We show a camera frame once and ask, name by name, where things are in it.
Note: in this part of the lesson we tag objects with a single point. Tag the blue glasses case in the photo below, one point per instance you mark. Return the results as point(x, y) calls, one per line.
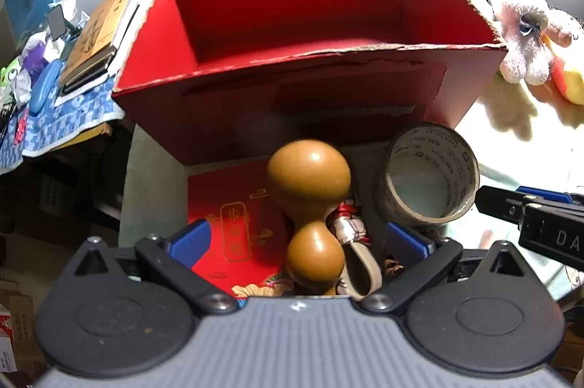
point(43, 87)

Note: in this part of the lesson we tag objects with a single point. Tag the blue white patterned cloth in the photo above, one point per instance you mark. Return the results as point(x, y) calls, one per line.
point(68, 114)

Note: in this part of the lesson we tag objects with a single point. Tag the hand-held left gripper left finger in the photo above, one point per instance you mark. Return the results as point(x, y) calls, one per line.
point(189, 244)

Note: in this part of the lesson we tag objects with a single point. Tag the brown wooden gourd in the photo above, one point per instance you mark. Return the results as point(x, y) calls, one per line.
point(310, 178)

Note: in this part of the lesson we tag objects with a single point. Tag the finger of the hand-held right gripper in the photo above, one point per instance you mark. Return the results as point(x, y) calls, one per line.
point(545, 192)
point(497, 203)

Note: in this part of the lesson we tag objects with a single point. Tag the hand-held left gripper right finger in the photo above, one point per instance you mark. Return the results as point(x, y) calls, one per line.
point(406, 243)

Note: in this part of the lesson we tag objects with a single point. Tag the black notebook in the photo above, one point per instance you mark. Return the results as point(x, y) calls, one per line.
point(86, 73)

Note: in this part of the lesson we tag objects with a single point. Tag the white plush toy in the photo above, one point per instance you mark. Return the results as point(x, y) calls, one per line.
point(520, 50)

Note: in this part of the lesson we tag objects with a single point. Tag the yellow orange plush toy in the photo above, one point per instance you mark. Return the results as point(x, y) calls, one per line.
point(570, 77)

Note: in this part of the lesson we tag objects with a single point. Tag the printed packing tape roll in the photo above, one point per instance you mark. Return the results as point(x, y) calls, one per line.
point(458, 182)

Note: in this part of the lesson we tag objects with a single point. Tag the red gold-printed gift box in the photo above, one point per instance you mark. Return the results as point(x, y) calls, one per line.
point(228, 196)

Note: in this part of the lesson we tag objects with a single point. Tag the green plush toy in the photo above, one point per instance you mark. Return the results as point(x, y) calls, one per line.
point(10, 71)

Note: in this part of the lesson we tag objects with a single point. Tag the red cardboard box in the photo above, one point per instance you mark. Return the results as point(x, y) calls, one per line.
point(319, 96)

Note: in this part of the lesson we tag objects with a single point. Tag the yellow brown book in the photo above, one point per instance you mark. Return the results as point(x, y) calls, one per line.
point(98, 32)

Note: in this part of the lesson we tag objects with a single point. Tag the white paper sheets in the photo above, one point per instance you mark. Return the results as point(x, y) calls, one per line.
point(132, 23)

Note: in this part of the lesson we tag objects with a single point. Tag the blue cardboard box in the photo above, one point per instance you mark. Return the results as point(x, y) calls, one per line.
point(32, 0)

